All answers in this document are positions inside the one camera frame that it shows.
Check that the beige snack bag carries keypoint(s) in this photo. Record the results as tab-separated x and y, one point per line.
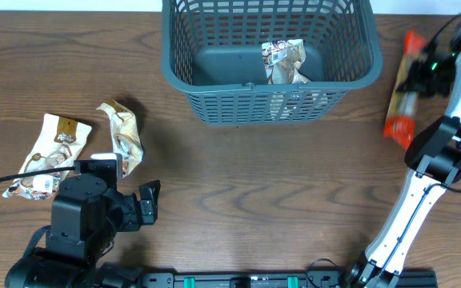
124	135

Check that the grey plastic lattice basket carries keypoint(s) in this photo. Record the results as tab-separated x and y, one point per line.
211	51

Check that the beige mushroom pouch brown label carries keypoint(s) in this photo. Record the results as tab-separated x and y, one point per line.
282	60

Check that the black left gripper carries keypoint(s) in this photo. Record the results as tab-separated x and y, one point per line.
134	218

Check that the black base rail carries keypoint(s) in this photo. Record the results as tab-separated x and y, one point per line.
321	273

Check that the orange cracker tube pack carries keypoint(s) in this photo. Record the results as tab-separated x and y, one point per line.
400	120

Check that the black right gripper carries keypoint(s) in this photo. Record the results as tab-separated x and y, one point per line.
416	76

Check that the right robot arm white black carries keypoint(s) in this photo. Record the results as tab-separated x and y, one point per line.
433	160

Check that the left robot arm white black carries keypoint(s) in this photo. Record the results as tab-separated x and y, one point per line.
87	213

